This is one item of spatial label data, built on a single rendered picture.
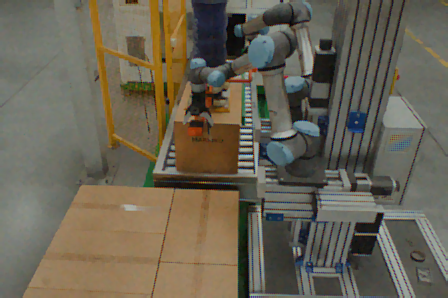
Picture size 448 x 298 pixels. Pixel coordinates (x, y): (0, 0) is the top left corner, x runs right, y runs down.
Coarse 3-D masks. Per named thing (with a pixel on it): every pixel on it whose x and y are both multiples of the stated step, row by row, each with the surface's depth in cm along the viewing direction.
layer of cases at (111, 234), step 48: (96, 192) 250; (144, 192) 251; (192, 192) 252; (96, 240) 216; (144, 240) 216; (192, 240) 217; (48, 288) 189; (96, 288) 189; (144, 288) 190; (192, 288) 191
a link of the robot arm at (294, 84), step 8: (288, 80) 220; (296, 80) 219; (304, 80) 219; (288, 88) 217; (296, 88) 216; (304, 88) 219; (288, 96) 219; (296, 96) 218; (304, 96) 221; (296, 104) 221
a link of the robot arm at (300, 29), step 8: (296, 8) 218; (304, 8) 220; (296, 16) 219; (304, 16) 220; (296, 24) 220; (304, 24) 220; (296, 32) 223; (304, 32) 221; (296, 40) 224; (304, 40) 222; (304, 48) 222; (312, 48) 224; (304, 56) 223; (312, 56) 223; (304, 64) 224; (312, 64) 223; (304, 72) 225
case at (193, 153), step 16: (240, 96) 275; (224, 112) 254; (240, 112) 255; (176, 128) 247; (224, 128) 245; (176, 144) 253; (192, 144) 252; (208, 144) 252; (224, 144) 251; (176, 160) 260; (192, 160) 259; (208, 160) 258; (224, 160) 257
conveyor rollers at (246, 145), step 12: (228, 60) 445; (240, 132) 316; (252, 132) 317; (240, 144) 300; (252, 144) 300; (240, 156) 286; (252, 156) 286; (168, 168) 272; (240, 168) 279; (252, 168) 278
